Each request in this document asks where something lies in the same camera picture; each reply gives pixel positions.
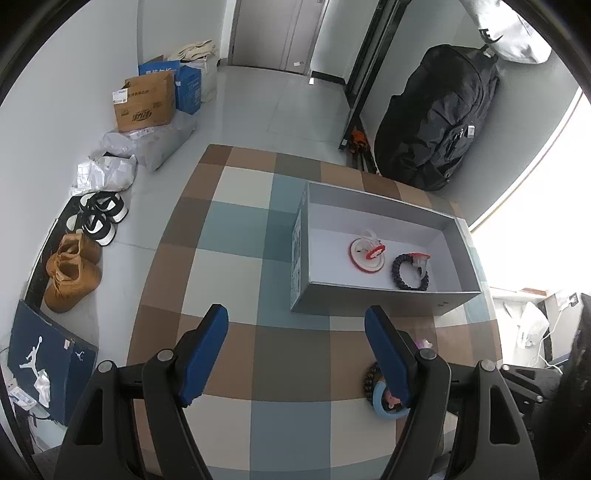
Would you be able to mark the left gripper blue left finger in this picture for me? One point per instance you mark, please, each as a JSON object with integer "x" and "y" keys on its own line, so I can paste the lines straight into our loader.
{"x": 198, "y": 350}

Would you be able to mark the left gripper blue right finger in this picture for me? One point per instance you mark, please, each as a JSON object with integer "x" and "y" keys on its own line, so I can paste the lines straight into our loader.
{"x": 391, "y": 352}

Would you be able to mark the white round badge red rim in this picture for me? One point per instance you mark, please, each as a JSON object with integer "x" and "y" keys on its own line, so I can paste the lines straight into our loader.
{"x": 359, "y": 260}

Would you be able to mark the checkered tablecloth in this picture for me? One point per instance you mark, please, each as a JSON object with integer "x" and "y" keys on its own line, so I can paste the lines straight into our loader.
{"x": 285, "y": 397}

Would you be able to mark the grey open cardboard box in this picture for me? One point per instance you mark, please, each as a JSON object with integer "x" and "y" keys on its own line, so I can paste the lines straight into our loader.
{"x": 324, "y": 280}

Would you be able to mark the tan boots pair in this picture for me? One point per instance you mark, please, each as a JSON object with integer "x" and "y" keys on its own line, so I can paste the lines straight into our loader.
{"x": 74, "y": 272}

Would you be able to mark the navy Jordan shoe box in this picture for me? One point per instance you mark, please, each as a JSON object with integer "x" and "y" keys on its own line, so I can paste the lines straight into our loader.
{"x": 49, "y": 363}

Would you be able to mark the black white sandals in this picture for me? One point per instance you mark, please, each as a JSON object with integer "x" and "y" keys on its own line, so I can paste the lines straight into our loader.
{"x": 97, "y": 217}

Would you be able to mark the white plastic bag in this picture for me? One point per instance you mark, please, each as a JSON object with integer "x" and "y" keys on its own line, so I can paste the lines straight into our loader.
{"x": 104, "y": 174}

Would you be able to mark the grey plastic mailer bag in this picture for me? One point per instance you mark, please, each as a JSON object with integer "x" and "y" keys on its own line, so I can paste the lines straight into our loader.
{"x": 151, "y": 146}

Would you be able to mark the black backpack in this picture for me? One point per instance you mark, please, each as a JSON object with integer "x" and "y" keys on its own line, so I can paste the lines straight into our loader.
{"x": 429, "y": 127}

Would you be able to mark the brown cardboard box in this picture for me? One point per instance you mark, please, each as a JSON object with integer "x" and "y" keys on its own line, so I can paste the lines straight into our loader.
{"x": 145, "y": 101}

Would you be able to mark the blue cardboard box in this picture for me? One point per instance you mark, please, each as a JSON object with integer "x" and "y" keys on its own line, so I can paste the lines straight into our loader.
{"x": 187, "y": 81}

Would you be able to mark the beige tote bag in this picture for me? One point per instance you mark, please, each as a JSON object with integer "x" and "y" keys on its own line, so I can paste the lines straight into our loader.
{"x": 198, "y": 51}

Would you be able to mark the grey door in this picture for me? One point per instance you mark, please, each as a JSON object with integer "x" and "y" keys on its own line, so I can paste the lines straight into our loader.
{"x": 278, "y": 35}

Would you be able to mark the white hanging bag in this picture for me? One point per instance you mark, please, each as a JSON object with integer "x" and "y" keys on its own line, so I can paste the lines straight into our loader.
{"x": 507, "y": 32}

